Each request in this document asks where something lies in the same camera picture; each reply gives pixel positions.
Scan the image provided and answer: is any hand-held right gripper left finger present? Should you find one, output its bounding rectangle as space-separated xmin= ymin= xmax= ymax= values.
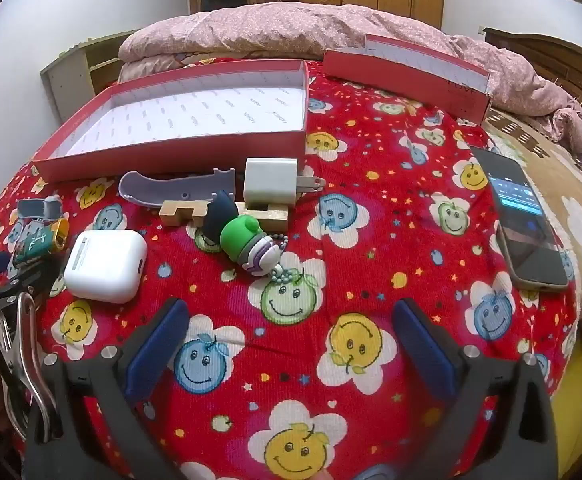
xmin=23 ymin=297 xmax=192 ymax=480

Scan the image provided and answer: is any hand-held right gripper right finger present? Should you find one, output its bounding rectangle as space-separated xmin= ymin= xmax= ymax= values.
xmin=395 ymin=298 xmax=558 ymax=480

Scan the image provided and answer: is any teal printed lighter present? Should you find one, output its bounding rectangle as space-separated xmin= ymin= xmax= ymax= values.
xmin=12 ymin=217 xmax=70 ymax=266

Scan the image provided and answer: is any grey plate with holes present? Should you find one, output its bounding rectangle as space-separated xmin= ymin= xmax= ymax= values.
xmin=17 ymin=196 xmax=65 ymax=222

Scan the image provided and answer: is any white earbuds case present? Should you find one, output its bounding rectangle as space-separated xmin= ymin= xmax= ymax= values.
xmin=63 ymin=230 xmax=149 ymax=304

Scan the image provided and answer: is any green keychain figure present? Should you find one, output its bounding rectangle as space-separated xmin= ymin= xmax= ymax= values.
xmin=219 ymin=215 xmax=312 ymax=288

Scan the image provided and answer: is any dark blue toy figure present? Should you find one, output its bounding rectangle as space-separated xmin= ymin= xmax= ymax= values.
xmin=205 ymin=189 xmax=239 ymax=242

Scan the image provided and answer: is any red cardboard box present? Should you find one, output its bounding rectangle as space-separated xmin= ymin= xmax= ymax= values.
xmin=31 ymin=59 xmax=308 ymax=183

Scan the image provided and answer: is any red smiley flower blanket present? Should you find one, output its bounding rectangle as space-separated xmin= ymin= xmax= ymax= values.
xmin=0 ymin=57 xmax=579 ymax=480

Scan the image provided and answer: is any grey plastic curved part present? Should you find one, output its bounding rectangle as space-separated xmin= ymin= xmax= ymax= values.
xmin=119 ymin=167 xmax=237 ymax=208

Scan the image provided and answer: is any black smartphone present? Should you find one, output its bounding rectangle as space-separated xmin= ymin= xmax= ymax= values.
xmin=470 ymin=145 xmax=570 ymax=292

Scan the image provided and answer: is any wooden phone stand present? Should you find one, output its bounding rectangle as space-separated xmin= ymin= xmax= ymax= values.
xmin=159 ymin=199 xmax=290 ymax=231

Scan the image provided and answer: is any low open bookshelf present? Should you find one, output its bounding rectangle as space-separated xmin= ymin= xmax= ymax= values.
xmin=40 ymin=30 xmax=144 ymax=123

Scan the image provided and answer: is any white charger plug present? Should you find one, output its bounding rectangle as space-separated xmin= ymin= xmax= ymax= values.
xmin=242 ymin=157 xmax=327 ymax=209

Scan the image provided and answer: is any red box lid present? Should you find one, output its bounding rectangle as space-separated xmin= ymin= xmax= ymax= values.
xmin=322 ymin=34 xmax=493 ymax=126

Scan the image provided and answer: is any dark wooden headboard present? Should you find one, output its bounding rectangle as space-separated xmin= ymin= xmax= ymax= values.
xmin=484 ymin=27 xmax=582 ymax=131

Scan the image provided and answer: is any pink floral quilt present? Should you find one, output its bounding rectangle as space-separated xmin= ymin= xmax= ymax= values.
xmin=118 ymin=2 xmax=582 ymax=156

